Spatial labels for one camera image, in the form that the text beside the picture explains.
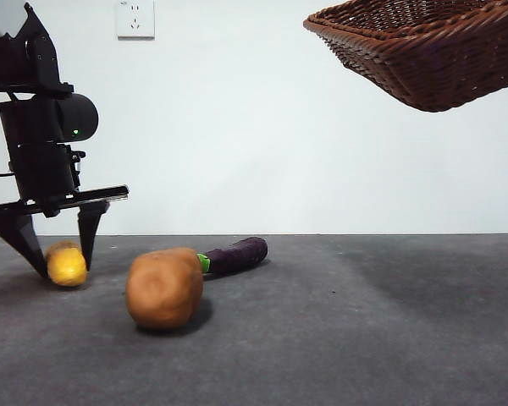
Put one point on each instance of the white wall socket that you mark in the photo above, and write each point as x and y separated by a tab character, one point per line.
136	21

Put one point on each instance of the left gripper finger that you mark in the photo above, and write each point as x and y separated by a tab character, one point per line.
21	237
90	228

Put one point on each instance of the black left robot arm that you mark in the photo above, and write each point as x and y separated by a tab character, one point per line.
34	118

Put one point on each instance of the brown woven wicker basket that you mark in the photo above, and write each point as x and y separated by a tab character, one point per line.
427	63

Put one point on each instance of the brown potato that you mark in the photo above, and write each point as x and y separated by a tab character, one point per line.
165	292

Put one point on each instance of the purple eggplant with green stem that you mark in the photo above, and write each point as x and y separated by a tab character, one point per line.
237	257

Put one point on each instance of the yellow corn cob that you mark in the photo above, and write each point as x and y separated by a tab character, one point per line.
65	266

